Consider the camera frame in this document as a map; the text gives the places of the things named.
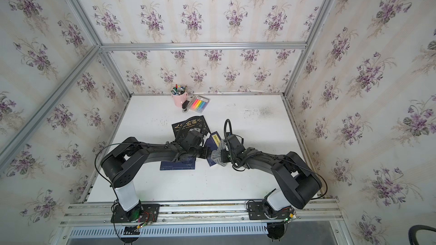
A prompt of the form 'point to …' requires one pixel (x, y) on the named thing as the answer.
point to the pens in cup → (178, 89)
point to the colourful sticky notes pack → (199, 104)
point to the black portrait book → (180, 129)
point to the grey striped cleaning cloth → (216, 156)
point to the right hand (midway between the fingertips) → (225, 156)
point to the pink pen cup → (179, 100)
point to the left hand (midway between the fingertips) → (212, 153)
